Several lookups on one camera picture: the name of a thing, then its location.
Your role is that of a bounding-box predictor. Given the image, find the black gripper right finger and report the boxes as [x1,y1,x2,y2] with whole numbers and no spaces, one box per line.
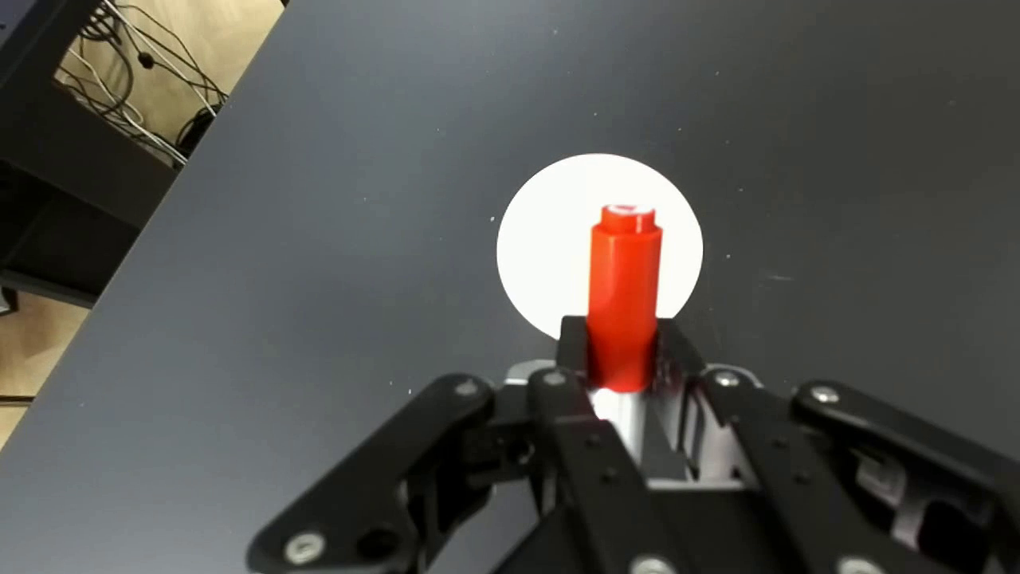
[648,315,1020,574]

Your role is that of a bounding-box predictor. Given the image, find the black floor cables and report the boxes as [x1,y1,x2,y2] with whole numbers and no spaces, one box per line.
[57,0,231,172]

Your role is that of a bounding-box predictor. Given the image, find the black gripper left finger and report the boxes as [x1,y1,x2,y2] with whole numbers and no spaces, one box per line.
[246,314,697,574]

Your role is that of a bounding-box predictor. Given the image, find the dark desk frame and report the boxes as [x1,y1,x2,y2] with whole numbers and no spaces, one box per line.
[0,0,183,314]

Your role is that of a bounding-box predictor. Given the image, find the red and white marker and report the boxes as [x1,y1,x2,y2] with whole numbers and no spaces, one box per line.
[582,201,666,462]

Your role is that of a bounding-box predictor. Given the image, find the white paper cup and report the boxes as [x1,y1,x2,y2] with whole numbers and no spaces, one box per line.
[494,150,709,345]

